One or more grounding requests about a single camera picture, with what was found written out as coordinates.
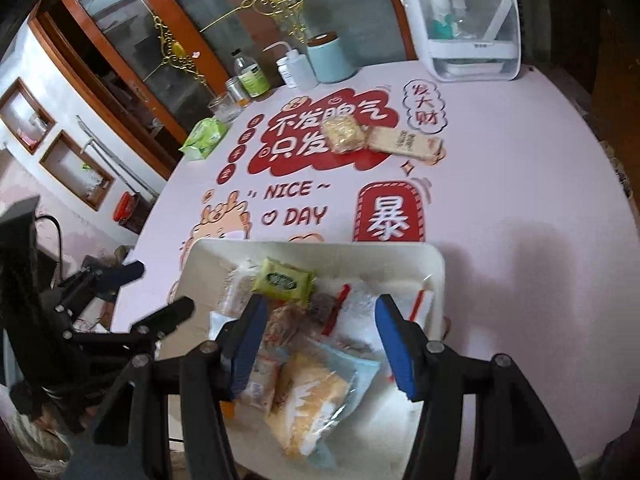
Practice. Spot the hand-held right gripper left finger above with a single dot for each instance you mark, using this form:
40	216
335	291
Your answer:
250	345

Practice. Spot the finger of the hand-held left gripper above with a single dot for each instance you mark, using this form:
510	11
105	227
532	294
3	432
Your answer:
170	316
120	274

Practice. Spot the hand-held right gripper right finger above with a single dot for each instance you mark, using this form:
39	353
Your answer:
395	350

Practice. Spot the red and white snack packet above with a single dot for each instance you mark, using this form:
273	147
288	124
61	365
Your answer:
265	375

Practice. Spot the clear brown snack packet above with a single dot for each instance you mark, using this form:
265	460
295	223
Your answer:
295	325

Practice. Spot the clear white snack packet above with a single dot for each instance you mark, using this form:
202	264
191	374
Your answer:
237	290

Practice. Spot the small green snack packet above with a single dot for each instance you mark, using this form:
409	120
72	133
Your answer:
282	281

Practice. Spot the large clear yellow cracker bag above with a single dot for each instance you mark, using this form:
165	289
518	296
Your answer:
310	400

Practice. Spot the white plastic tray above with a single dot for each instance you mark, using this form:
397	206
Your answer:
400	265

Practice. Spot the white red-edged snack packet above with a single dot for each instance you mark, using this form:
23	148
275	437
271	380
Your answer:
360	310

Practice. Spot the red bucket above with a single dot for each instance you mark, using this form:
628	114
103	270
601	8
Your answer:
127	210

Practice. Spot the green tissue pack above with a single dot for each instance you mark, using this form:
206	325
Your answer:
205	137

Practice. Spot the pink printed tablecloth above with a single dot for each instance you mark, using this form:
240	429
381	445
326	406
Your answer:
525	210

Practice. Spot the clear glass cup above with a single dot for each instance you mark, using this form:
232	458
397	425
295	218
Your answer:
225	109

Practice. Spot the beige snack packet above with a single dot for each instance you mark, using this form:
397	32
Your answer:
407	145

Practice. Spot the small glass jar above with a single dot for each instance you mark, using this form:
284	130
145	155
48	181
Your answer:
237	91

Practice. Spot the small yellow cracker packet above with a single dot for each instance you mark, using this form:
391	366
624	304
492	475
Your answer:
345	134

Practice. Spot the small gold door ornament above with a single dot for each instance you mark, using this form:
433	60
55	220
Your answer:
175	50

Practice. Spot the green label bottle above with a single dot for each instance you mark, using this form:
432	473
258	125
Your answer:
251	77

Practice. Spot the wooden glass door cabinet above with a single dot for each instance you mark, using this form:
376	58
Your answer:
125	35

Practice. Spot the white squeeze bottle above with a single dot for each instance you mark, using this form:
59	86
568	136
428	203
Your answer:
300	70

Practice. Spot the light blue canister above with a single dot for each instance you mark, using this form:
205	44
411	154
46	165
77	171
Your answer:
330	60

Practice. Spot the white countertop storage cabinet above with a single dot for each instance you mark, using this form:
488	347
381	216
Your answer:
465	15

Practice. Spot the wooden wall niche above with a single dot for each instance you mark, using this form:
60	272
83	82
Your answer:
27	117
77	170

